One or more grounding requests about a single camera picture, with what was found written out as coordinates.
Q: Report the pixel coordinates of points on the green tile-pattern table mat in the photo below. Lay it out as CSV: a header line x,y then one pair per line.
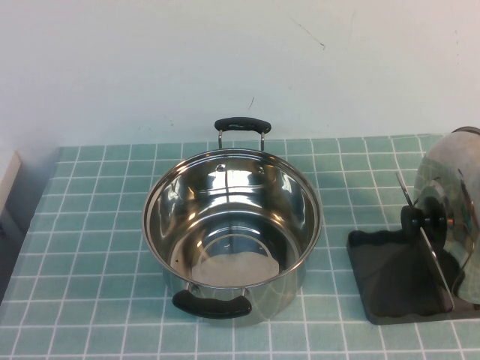
x,y
93,262

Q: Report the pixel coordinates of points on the stainless steel pot lid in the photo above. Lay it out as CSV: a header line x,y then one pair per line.
x,y
446,176

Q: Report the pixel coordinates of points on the white beige-edged side board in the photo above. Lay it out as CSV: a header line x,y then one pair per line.
x,y
9,180

